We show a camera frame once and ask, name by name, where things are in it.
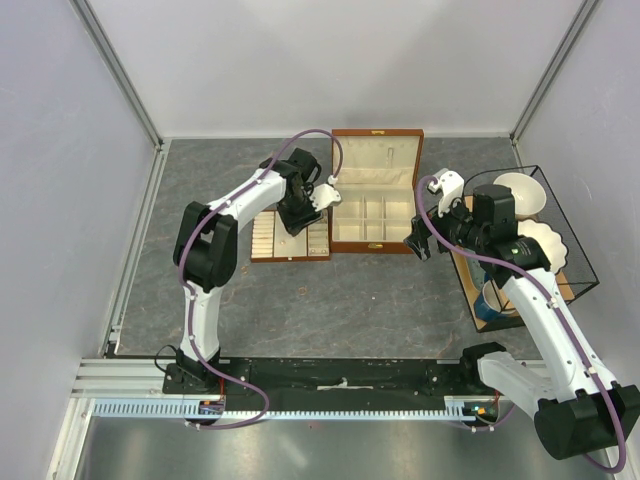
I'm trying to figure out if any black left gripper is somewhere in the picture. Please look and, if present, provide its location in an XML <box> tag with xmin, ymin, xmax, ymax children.
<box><xmin>277</xmin><ymin>187</ymin><xmax>324</xmax><ymax>238</ymax></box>

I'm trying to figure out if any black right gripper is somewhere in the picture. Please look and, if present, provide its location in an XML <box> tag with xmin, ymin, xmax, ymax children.
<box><xmin>403</xmin><ymin>191</ymin><xmax>488</xmax><ymax>261</ymax></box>

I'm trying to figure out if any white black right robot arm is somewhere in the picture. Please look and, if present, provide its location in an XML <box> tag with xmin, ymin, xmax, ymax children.
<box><xmin>405</xmin><ymin>172</ymin><xmax>639</xmax><ymax>473</ymax></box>

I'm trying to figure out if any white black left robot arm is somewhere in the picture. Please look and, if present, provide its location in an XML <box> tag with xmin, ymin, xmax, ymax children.
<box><xmin>173</xmin><ymin>148</ymin><xmax>322</xmax><ymax>393</ymax></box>

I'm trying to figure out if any small brown jewelry tray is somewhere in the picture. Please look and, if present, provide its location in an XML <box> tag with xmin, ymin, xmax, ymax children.
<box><xmin>250</xmin><ymin>210</ymin><xmax>331</xmax><ymax>263</ymax></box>

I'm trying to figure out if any large brown jewelry box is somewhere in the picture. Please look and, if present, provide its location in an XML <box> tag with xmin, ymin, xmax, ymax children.
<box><xmin>330</xmin><ymin>128</ymin><xmax>424</xmax><ymax>254</ymax></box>

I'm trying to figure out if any wooden rack base board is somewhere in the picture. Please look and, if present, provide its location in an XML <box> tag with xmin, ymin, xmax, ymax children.
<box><xmin>444</xmin><ymin>194</ymin><xmax>576</xmax><ymax>334</ymax></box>

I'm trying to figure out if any light blue oblong plate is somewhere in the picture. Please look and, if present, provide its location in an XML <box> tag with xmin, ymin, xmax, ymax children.
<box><xmin>464</xmin><ymin>256</ymin><xmax>490</xmax><ymax>292</ymax></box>

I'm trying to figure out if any blue cup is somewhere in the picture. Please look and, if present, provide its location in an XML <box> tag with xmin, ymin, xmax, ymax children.
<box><xmin>473</xmin><ymin>280</ymin><xmax>503</xmax><ymax>322</ymax></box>

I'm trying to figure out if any white bowl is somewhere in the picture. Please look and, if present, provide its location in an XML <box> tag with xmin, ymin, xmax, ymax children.
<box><xmin>494</xmin><ymin>172</ymin><xmax>547</xmax><ymax>219</ymax></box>

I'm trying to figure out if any white scalloped dish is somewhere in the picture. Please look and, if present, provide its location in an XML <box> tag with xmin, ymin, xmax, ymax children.
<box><xmin>518</xmin><ymin>219</ymin><xmax>568</xmax><ymax>275</ymax></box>

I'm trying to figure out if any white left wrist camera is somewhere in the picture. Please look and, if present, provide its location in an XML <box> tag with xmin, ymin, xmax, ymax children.
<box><xmin>309</xmin><ymin>175</ymin><xmax>342</xmax><ymax>211</ymax></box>

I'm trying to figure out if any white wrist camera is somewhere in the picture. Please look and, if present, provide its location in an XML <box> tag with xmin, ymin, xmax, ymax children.
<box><xmin>309</xmin><ymin>175</ymin><xmax>342</xmax><ymax>211</ymax></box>
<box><xmin>427</xmin><ymin>168</ymin><xmax>465</xmax><ymax>217</ymax></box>

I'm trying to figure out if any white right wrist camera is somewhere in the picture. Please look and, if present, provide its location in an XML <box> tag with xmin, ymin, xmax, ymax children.
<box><xmin>427</xmin><ymin>168</ymin><xmax>465</xmax><ymax>217</ymax></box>

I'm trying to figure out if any black wire rack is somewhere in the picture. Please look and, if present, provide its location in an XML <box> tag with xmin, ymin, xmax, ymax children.
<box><xmin>451</xmin><ymin>165</ymin><xmax>599</xmax><ymax>333</ymax></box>

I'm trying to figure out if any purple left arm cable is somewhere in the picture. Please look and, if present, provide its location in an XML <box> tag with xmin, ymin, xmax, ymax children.
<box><xmin>177</xmin><ymin>128</ymin><xmax>344</xmax><ymax>431</ymax></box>

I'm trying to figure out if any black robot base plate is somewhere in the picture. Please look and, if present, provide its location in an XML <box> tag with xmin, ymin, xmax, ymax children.
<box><xmin>162</xmin><ymin>357</ymin><xmax>500</xmax><ymax>412</ymax></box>

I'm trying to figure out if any light blue cable duct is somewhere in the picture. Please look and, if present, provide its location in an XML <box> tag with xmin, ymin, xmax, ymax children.
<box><xmin>93</xmin><ymin>397</ymin><xmax>488</xmax><ymax>422</ymax></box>

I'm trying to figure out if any right aluminium frame post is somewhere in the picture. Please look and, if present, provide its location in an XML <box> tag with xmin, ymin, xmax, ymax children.
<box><xmin>509</xmin><ymin>0</ymin><xmax>601</xmax><ymax>147</ymax></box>

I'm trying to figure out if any aluminium frame post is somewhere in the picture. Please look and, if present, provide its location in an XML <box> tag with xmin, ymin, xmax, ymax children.
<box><xmin>70</xmin><ymin>0</ymin><xmax>164</xmax><ymax>150</ymax></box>
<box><xmin>509</xmin><ymin>0</ymin><xmax>601</xmax><ymax>147</ymax></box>

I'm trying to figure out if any left aluminium frame post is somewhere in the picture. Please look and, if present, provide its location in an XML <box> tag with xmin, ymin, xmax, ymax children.
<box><xmin>70</xmin><ymin>0</ymin><xmax>164</xmax><ymax>150</ymax></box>

